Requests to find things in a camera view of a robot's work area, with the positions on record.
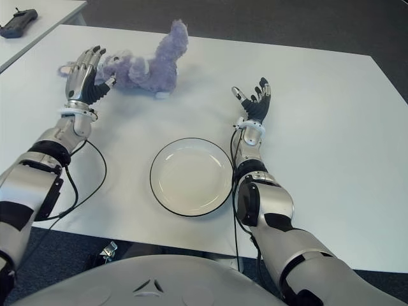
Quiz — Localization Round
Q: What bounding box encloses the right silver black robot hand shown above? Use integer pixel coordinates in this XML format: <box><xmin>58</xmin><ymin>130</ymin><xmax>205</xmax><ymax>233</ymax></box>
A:
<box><xmin>231</xmin><ymin>76</ymin><xmax>272</xmax><ymax>125</ymax></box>

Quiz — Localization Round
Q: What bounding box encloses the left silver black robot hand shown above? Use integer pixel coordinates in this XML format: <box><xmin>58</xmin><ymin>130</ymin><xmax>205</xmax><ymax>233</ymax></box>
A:
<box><xmin>65</xmin><ymin>45</ymin><xmax>117</xmax><ymax>108</ymax></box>

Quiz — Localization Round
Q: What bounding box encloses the purple plush rabbit doll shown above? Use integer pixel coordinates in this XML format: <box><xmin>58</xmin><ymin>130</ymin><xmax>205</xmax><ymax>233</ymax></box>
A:
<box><xmin>58</xmin><ymin>19</ymin><xmax>189</xmax><ymax>100</ymax></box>

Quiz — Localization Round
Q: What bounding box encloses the white plate with black rim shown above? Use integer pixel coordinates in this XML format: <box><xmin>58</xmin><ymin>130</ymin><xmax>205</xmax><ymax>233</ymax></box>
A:
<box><xmin>149</xmin><ymin>137</ymin><xmax>235</xmax><ymax>218</ymax></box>

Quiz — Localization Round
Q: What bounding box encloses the white side table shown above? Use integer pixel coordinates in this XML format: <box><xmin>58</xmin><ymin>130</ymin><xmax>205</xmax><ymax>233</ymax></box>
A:
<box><xmin>0</xmin><ymin>0</ymin><xmax>87</xmax><ymax>73</ymax></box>

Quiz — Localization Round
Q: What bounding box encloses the black controller with antennas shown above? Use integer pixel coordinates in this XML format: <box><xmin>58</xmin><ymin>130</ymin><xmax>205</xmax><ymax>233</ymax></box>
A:
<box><xmin>0</xmin><ymin>8</ymin><xmax>39</xmax><ymax>39</ymax></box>

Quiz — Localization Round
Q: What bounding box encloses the metal clamp under table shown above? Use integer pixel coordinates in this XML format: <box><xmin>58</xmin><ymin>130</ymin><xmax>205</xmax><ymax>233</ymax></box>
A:
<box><xmin>99</xmin><ymin>241</ymin><xmax>118</xmax><ymax>258</ymax></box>

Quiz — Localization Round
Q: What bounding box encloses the grey robot torso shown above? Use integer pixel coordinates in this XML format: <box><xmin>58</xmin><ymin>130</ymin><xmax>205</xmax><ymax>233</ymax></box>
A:
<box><xmin>15</xmin><ymin>254</ymin><xmax>288</xmax><ymax>306</ymax></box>

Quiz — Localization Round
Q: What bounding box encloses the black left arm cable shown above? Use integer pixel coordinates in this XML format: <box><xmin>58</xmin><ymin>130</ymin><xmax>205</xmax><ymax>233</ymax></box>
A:
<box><xmin>12</xmin><ymin>138</ymin><xmax>108</xmax><ymax>265</ymax></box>

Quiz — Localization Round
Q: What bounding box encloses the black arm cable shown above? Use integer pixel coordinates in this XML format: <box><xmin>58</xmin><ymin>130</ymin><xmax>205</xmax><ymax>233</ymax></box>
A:
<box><xmin>229</xmin><ymin>127</ymin><xmax>265</xmax><ymax>306</ymax></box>
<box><xmin>12</xmin><ymin>138</ymin><xmax>108</xmax><ymax>265</ymax></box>

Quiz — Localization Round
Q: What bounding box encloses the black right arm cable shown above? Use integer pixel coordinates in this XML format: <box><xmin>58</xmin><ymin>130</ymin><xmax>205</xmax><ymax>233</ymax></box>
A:
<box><xmin>229</xmin><ymin>127</ymin><xmax>265</xmax><ymax>306</ymax></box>

